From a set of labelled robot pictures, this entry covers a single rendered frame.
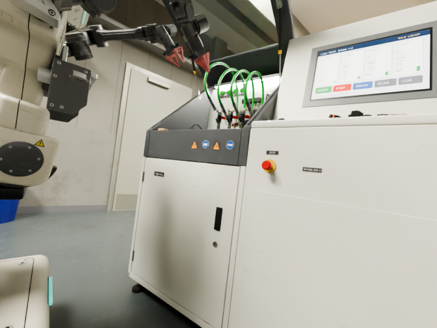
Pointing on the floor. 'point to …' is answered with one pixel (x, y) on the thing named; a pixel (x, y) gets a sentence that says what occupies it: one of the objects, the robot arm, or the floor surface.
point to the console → (339, 208)
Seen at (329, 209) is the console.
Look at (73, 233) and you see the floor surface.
